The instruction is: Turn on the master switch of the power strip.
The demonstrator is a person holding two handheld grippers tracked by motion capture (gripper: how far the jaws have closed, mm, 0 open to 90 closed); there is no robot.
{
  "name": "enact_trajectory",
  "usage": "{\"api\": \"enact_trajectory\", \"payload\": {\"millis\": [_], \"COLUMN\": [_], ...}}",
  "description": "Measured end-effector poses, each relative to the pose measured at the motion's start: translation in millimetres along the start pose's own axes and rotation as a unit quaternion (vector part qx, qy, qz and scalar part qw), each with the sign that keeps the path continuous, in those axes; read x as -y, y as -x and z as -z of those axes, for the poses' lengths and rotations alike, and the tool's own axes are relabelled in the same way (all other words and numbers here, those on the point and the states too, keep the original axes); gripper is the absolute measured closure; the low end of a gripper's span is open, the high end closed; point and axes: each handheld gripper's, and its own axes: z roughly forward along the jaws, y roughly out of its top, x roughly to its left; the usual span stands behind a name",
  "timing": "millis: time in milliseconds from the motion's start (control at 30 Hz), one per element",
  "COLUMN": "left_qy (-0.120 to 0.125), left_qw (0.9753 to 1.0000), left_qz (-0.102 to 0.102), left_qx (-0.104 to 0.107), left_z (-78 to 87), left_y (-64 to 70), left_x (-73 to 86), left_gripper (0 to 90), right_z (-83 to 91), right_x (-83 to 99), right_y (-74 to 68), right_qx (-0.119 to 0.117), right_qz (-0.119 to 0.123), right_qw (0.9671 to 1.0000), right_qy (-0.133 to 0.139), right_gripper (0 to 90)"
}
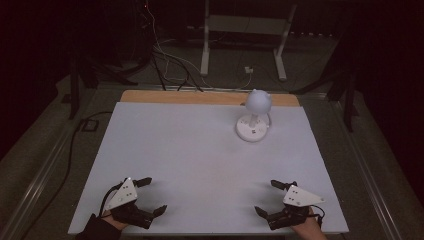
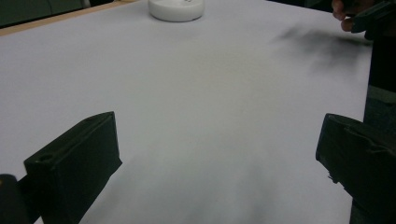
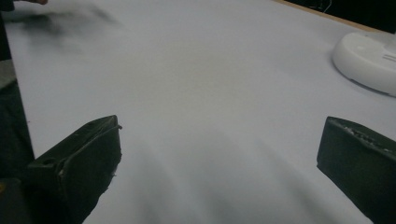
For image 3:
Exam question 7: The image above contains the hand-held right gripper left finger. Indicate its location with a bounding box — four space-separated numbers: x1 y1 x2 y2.
27 115 123 224

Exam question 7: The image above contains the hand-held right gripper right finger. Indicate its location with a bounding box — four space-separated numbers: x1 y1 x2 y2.
316 116 396 224

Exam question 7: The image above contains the white round lamp base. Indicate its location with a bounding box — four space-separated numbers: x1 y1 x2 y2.
331 32 396 98

